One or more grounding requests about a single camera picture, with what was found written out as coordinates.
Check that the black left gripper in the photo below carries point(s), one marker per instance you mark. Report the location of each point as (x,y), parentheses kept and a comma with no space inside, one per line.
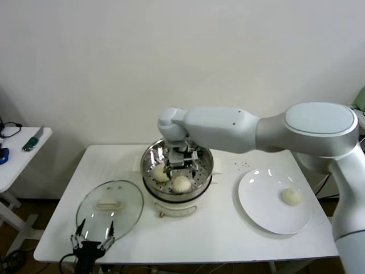
(87,251)

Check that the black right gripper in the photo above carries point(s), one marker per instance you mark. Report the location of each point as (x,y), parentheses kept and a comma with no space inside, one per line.
(176,159)

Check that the white steamed baozi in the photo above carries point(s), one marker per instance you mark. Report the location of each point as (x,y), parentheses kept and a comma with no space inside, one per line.
(181,184)
(291,196)
(159,172)

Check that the round glass pot lid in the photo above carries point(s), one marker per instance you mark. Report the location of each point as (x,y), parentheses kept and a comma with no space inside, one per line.
(128,197)

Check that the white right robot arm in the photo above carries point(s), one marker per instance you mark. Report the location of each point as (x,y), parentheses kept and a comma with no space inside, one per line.
(216,125)

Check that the perforated steel steamer basket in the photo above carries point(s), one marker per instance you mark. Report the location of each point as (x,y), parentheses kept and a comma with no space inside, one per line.
(151,160)

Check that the white electric cooker pot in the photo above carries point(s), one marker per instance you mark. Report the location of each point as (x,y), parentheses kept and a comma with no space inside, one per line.
(174,209)

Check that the round white plate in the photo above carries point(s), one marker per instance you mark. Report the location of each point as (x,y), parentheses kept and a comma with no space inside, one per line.
(256,199)

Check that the white side table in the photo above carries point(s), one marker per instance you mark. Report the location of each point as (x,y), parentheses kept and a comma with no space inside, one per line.
(25,160)

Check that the blue plastic object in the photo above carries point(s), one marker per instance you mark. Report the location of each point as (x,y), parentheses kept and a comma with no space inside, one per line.
(4,156)

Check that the mint green appliance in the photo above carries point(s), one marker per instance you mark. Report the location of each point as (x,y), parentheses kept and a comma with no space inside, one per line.
(362,98)

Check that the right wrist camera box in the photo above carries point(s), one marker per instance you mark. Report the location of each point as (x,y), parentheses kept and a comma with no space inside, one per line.
(194,155)

